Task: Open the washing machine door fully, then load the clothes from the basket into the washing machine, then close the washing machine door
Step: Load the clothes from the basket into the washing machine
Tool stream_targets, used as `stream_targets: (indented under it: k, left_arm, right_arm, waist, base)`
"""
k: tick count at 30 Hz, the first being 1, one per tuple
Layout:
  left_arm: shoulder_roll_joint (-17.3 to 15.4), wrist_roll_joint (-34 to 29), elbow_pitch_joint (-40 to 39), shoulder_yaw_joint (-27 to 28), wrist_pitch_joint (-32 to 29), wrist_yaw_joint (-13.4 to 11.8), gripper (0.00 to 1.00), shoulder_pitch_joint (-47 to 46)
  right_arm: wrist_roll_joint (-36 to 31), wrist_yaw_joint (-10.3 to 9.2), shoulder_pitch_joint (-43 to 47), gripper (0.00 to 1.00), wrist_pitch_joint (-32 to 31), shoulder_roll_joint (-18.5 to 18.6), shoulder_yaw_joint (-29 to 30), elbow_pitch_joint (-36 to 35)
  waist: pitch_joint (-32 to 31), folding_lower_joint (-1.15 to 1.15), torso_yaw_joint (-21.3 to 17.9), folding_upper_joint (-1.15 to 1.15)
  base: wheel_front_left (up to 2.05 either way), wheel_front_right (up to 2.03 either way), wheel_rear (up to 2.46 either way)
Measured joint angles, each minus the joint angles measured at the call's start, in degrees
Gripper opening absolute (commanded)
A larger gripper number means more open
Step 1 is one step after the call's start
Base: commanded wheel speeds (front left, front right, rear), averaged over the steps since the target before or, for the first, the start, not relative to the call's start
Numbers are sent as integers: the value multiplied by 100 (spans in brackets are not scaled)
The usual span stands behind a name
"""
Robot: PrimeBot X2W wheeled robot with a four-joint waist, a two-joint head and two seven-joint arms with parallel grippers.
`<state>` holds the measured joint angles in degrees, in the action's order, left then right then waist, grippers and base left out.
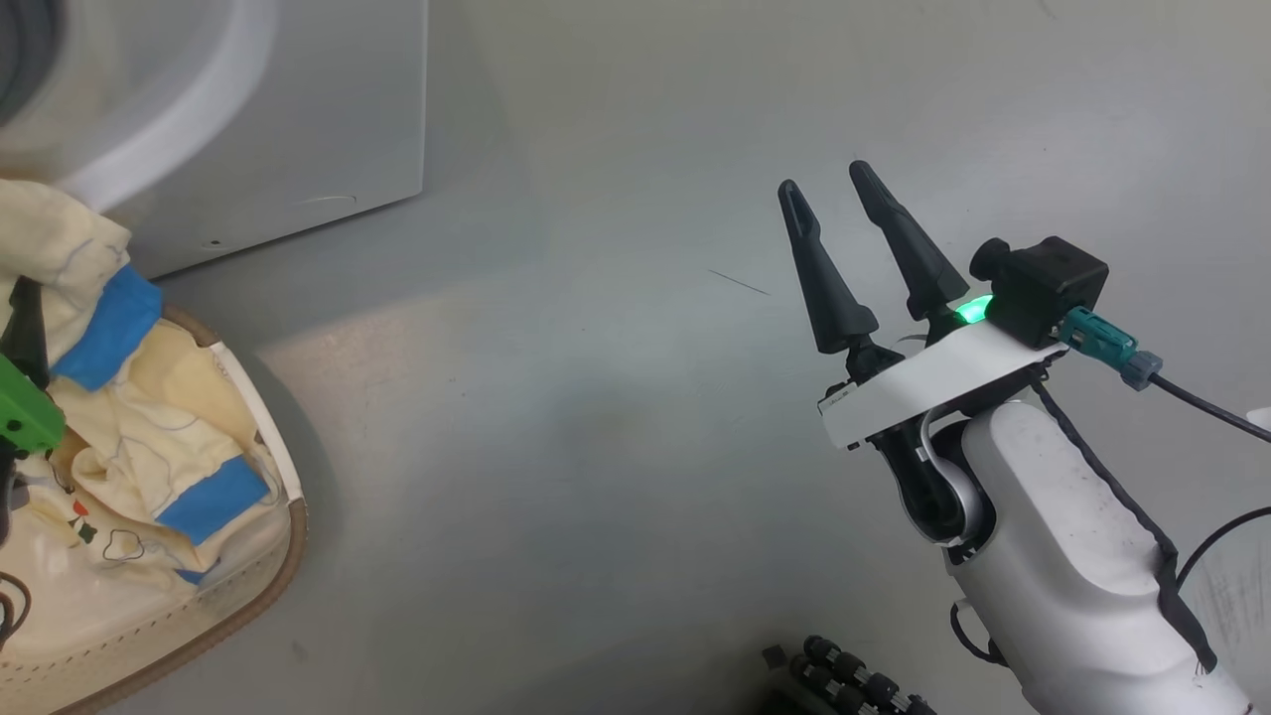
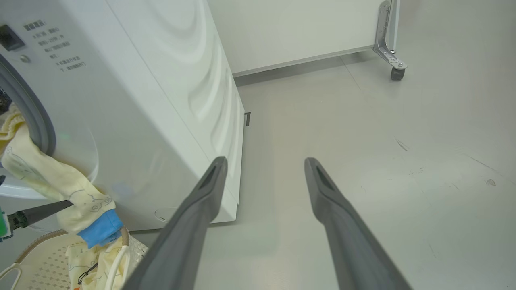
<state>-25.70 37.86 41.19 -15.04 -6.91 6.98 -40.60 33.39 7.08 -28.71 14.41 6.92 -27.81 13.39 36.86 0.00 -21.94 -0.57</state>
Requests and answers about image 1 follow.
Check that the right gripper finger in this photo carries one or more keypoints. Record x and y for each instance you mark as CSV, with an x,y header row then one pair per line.
x,y
914,258
829,288

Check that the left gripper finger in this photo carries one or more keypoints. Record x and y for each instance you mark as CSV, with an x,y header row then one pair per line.
x,y
25,328

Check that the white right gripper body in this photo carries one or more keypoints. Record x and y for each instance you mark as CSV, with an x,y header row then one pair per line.
x,y
933,382

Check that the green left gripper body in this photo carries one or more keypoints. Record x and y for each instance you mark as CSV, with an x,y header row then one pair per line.
x,y
25,417

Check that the cream garment with outline prints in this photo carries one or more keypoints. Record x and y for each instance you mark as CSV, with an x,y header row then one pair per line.
x,y
109,521

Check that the cream garment with blue cuffs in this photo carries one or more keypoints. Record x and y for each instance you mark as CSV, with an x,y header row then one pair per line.
x,y
159,407

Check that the grey rubber door gasket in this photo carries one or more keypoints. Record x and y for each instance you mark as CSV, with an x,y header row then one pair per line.
x,y
20,50

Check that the white front-load washing machine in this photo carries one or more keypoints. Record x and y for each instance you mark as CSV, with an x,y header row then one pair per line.
x,y
298,119

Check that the cream perforated basket brown rim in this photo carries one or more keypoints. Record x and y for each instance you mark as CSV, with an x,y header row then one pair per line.
x,y
199,636

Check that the black ribbed connector cluster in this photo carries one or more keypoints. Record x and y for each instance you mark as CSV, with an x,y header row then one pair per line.
x,y
844,675

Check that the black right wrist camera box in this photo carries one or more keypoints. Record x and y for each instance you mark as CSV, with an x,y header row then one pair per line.
x,y
1048,288

